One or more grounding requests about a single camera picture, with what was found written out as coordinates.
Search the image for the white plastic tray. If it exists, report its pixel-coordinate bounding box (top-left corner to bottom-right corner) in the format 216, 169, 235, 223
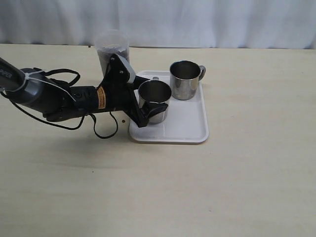
129, 71, 209, 144

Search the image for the translucent plastic tumbler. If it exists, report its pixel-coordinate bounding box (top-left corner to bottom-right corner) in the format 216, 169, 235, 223
94, 30, 130, 76

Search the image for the white curtain backdrop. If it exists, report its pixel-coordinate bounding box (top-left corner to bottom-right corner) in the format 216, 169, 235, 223
0, 0, 316, 49

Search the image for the white left zip tie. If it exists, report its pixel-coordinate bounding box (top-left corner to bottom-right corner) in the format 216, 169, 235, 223
0, 69, 80, 102

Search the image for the steel mug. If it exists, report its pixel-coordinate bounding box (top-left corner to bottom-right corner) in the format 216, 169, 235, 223
138, 79, 172, 124
169, 60, 206, 101

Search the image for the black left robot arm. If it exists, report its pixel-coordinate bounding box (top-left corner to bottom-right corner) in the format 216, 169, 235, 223
0, 54, 168, 127

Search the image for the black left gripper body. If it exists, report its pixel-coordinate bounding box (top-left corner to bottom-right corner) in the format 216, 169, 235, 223
96, 54, 149, 127

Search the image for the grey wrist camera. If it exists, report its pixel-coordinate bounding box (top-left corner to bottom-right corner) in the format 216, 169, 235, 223
116, 54, 136, 84

